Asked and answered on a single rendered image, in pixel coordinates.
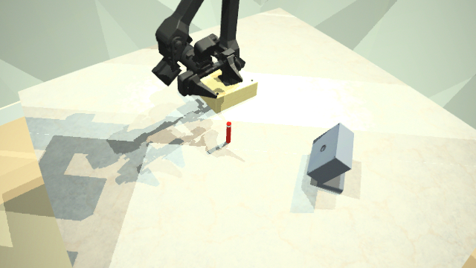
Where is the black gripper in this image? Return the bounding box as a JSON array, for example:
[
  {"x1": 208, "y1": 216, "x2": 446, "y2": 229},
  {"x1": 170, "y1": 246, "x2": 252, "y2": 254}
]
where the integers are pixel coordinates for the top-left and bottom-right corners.
[{"x1": 177, "y1": 48, "x2": 243, "y2": 98}]

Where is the red peg with white band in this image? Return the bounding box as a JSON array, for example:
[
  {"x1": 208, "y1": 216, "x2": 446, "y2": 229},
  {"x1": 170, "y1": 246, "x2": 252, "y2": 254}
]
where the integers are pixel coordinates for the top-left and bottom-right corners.
[{"x1": 226, "y1": 122, "x2": 231, "y2": 143}]

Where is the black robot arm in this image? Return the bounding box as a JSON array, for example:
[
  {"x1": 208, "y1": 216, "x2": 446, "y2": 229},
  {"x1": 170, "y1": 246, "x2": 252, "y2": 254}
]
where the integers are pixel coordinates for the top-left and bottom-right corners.
[{"x1": 151, "y1": 0, "x2": 245, "y2": 87}]

